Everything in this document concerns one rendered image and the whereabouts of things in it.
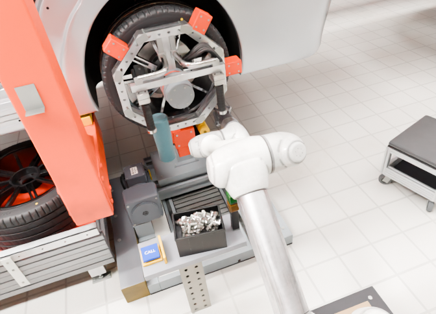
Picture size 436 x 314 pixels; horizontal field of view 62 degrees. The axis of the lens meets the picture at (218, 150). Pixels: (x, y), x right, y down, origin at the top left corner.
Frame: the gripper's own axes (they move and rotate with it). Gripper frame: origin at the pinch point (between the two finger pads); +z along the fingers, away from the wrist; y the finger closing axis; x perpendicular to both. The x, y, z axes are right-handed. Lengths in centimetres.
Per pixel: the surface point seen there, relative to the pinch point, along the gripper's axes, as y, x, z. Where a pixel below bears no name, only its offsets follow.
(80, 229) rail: -76, 41, -36
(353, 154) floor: 20, -110, -6
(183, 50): 12.7, 26.8, 15.8
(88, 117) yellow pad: -41, 53, 5
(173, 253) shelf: -45, 18, -71
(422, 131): 58, -100, -38
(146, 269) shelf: -53, 26, -74
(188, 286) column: -59, 1, -74
